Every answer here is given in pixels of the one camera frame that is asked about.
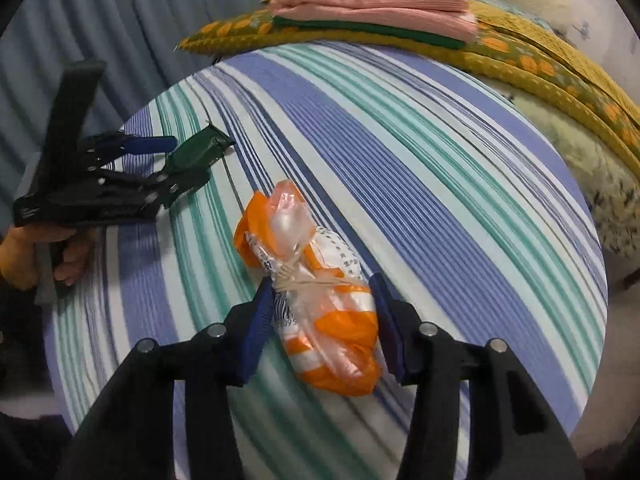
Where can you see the striped tablecloth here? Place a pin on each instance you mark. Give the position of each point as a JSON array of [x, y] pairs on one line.
[[425, 210]]

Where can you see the wall switch with device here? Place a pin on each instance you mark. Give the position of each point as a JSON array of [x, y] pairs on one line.
[[583, 29]]

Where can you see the pink folded cloth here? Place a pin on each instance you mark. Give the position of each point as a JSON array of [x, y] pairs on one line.
[[375, 2]]

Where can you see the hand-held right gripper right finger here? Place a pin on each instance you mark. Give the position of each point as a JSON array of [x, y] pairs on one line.
[[395, 340]]

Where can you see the pale floral bed sheet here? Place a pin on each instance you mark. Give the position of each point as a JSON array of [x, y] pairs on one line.
[[600, 175]]

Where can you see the blue grey curtain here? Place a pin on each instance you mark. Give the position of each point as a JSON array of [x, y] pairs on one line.
[[125, 35]]

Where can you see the yellow dotted blanket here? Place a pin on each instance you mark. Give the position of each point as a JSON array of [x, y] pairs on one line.
[[525, 30]]

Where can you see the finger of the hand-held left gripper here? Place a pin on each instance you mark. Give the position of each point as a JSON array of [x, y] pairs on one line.
[[155, 185], [150, 145]]

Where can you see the dark green foil packet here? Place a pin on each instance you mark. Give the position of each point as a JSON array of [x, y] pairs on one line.
[[200, 152]]

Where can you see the orange and white plastic bag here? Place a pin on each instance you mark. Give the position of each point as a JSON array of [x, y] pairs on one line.
[[340, 360]]

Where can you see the person's left hand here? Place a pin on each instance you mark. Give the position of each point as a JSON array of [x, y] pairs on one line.
[[75, 260]]

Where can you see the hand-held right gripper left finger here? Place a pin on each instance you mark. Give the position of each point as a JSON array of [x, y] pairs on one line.
[[252, 340]]

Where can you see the green folded cloth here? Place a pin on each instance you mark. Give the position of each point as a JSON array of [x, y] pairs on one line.
[[350, 28]]

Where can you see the orange floral quilt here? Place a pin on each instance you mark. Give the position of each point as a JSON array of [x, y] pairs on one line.
[[225, 32]]

